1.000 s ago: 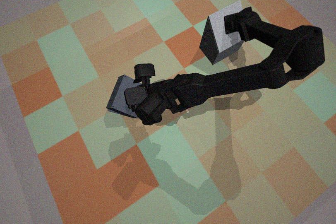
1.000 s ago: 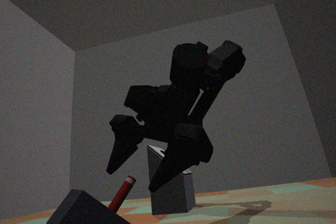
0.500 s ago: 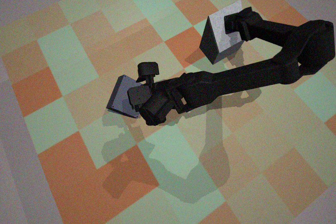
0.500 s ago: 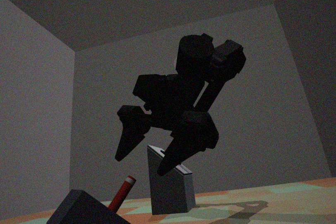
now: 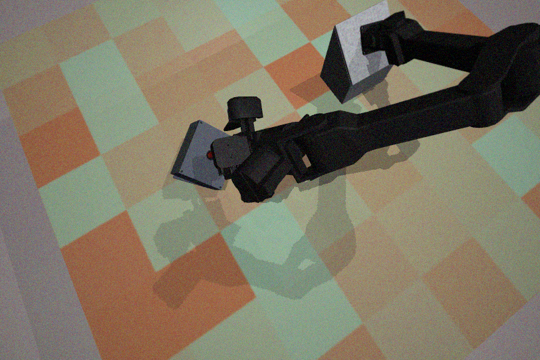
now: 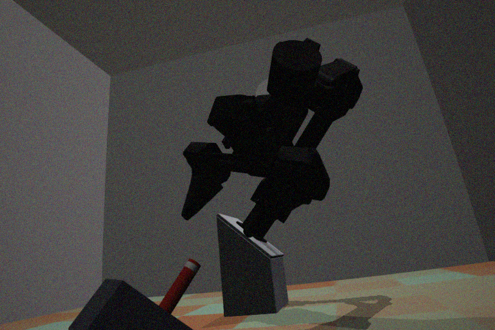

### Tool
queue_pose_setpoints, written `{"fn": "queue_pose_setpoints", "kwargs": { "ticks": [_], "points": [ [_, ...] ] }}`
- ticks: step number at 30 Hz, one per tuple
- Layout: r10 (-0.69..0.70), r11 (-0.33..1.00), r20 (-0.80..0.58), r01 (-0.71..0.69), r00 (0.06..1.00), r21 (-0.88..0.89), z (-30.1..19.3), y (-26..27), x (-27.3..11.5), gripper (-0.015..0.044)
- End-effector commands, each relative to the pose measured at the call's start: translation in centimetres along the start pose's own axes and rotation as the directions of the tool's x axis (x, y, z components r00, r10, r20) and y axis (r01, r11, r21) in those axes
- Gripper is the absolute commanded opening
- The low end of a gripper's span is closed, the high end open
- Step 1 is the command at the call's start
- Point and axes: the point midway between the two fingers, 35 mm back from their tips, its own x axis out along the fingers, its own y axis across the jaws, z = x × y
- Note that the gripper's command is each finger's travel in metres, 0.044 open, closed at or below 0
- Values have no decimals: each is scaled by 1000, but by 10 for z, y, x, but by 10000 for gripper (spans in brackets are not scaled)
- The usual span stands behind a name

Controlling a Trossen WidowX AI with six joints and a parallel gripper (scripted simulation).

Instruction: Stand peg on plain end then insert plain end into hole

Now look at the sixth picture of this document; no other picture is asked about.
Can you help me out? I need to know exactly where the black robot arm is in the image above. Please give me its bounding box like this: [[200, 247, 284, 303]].
[[207, 38, 363, 150]]

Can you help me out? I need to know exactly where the dark red peg with white band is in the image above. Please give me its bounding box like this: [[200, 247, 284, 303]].
[[159, 259, 201, 314]]

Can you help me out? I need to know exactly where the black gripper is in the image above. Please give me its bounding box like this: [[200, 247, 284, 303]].
[[182, 113, 330, 238]]

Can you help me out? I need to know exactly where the dark grey sloped panel with hole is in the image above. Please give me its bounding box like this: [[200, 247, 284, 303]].
[[68, 279, 193, 330]]

